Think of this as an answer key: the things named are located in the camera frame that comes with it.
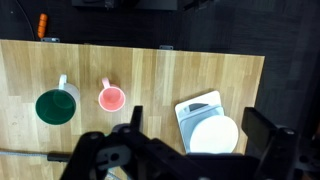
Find pink plastic cup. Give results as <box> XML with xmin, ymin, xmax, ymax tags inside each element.
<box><xmin>98</xmin><ymin>78</ymin><xmax>126</xmax><ymax>112</ymax></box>

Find grey braided cable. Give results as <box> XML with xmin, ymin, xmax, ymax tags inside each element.
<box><xmin>0</xmin><ymin>150</ymin><xmax>49</xmax><ymax>158</ymax></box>

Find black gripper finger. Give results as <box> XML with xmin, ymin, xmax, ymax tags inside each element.
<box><xmin>241</xmin><ymin>107</ymin><xmax>277</xmax><ymax>156</ymax></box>

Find white kitchen scale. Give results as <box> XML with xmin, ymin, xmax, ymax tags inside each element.
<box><xmin>175</xmin><ymin>91</ymin><xmax>224</xmax><ymax>153</ymax></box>

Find white mug green inside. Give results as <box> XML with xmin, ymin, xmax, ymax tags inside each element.
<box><xmin>35</xmin><ymin>74</ymin><xmax>80</xmax><ymax>125</ymax></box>

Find white bowl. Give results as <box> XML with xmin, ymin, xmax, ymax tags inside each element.
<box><xmin>190</xmin><ymin>116</ymin><xmax>239</xmax><ymax>154</ymax></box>

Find orange handled clamp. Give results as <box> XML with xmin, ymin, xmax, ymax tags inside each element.
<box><xmin>37</xmin><ymin>13</ymin><xmax>48</xmax><ymax>38</ymax></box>

